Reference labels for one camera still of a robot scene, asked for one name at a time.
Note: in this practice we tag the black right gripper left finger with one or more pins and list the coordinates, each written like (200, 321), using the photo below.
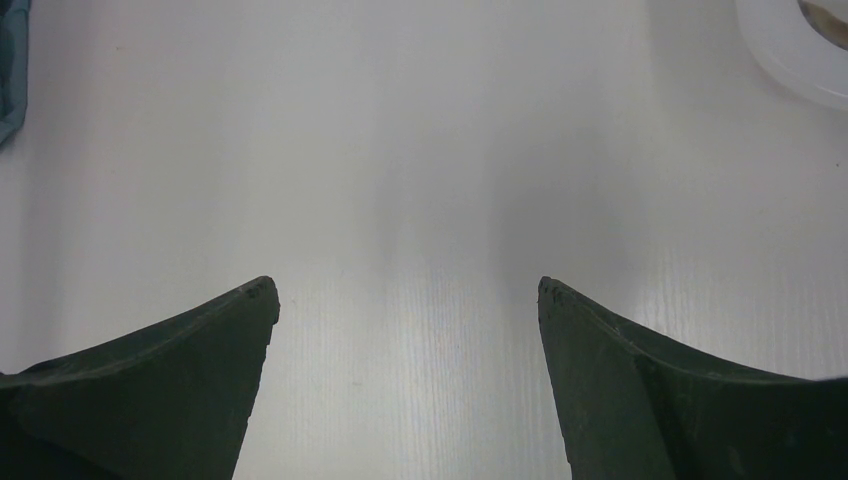
(169, 401)

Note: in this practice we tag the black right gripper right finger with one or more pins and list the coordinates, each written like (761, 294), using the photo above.
(635, 404)

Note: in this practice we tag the white plastic basket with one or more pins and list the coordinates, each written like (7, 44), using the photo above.
(793, 51)

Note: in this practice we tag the folded blue-grey t shirt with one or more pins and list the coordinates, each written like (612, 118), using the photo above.
(14, 66)

